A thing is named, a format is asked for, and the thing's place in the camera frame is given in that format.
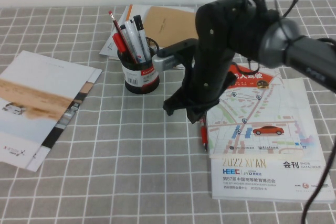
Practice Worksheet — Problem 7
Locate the white show catalogue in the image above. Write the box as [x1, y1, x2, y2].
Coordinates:
[208, 77, 336, 204]

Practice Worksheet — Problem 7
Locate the brown kraft notebook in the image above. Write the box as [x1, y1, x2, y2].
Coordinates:
[143, 5, 200, 49]

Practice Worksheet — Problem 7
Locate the slim red pen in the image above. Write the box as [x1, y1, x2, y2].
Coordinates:
[199, 118, 208, 153]

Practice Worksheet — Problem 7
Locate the grey pen with black cap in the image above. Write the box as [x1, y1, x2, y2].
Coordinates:
[120, 24, 132, 51]

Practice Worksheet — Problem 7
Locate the brochure with desert car photo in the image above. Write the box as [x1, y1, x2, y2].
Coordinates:
[0, 50, 97, 169]

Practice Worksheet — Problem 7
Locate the grey checked tablecloth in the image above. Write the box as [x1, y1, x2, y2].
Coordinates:
[0, 0, 336, 224]

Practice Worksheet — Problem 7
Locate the white folded leaflet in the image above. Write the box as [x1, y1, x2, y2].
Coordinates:
[99, 34, 119, 61]

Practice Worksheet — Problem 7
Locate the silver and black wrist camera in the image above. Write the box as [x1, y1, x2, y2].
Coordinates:
[152, 38, 198, 73]

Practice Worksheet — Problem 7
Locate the white brochure with black stripe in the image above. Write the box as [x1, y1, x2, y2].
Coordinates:
[26, 68, 103, 173]

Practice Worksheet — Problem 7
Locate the black mesh pen holder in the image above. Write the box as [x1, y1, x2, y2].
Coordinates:
[117, 37, 160, 95]

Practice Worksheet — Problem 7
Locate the pencil with red eraser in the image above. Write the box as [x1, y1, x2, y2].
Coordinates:
[108, 10, 137, 63]

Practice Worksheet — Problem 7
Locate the black camera cable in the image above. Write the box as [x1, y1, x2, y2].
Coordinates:
[222, 0, 336, 224]

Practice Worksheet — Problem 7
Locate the thick red pen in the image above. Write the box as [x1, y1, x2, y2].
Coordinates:
[112, 33, 127, 52]

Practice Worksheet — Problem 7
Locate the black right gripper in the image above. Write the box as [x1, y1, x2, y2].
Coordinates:
[162, 50, 236, 124]

